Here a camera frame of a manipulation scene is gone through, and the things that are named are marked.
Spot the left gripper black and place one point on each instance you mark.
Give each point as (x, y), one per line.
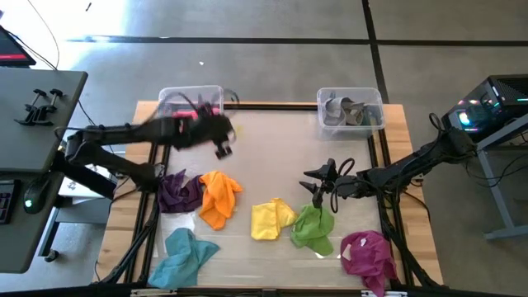
(202, 130)

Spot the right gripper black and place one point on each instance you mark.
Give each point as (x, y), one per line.
(346, 186)

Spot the pink microfibre towel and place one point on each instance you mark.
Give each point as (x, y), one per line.
(185, 114)

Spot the green microfibre towel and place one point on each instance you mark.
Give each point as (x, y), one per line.
(313, 229)

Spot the yellow microfibre towel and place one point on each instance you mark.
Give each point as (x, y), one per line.
(268, 220)

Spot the orange microfibre towel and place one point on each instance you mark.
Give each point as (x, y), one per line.
(218, 198)

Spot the purple microfibre towel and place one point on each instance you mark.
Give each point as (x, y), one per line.
(177, 196)

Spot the grey microfibre towel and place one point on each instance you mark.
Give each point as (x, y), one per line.
(338, 111)

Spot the magenta microfibre towel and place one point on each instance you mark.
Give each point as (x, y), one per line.
(369, 257)

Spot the teal microfibre towel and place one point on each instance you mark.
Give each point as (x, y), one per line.
(181, 260)

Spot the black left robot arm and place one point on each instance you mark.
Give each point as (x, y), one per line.
(123, 132)

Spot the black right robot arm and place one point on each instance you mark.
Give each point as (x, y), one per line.
(412, 165)

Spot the clear plastic bin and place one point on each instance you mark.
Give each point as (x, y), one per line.
(371, 97)
(173, 95)

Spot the white control box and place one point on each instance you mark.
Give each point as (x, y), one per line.
(78, 187)

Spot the black screw clamp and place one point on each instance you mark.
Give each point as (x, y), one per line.
(47, 109)
(28, 119)

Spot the dark grey desk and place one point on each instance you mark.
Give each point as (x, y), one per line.
(24, 132)

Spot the grey metal stand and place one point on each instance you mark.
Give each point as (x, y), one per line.
(495, 181)

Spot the black computer mouse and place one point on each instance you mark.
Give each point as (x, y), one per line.
(35, 196)

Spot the grey desk foot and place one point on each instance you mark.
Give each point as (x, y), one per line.
(53, 235)

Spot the black RGB computer tower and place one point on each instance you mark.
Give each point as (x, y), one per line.
(486, 107)

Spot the black laptop screen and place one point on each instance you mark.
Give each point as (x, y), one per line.
(10, 51)

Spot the black keyboard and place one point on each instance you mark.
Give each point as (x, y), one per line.
(6, 202)

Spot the black aluminium table frame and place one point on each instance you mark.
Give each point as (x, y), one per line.
(268, 106)

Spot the white frame bracket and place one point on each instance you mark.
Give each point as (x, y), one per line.
(152, 292)
(383, 293)

